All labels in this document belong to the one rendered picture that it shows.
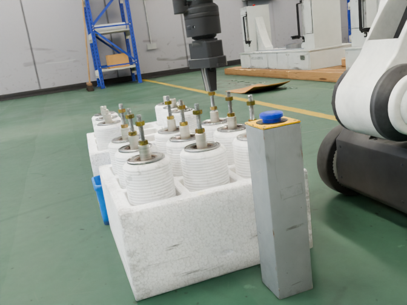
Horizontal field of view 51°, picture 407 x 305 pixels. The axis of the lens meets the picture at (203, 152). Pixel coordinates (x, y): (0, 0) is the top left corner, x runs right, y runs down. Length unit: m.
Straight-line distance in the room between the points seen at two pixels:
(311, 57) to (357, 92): 3.31
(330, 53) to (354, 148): 3.22
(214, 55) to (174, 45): 6.30
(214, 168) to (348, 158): 0.40
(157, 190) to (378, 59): 0.49
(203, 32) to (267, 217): 0.51
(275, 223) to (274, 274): 0.10
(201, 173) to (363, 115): 0.32
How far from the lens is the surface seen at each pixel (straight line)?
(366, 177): 1.09
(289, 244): 0.78
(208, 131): 1.10
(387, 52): 0.88
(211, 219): 0.84
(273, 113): 0.72
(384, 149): 1.02
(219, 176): 0.86
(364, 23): 3.63
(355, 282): 0.86
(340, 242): 1.00
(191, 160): 0.84
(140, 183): 0.82
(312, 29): 4.20
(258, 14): 5.49
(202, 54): 1.09
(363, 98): 0.85
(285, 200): 0.74
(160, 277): 0.86
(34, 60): 7.13
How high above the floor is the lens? 0.46
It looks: 14 degrees down
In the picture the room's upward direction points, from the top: 8 degrees counter-clockwise
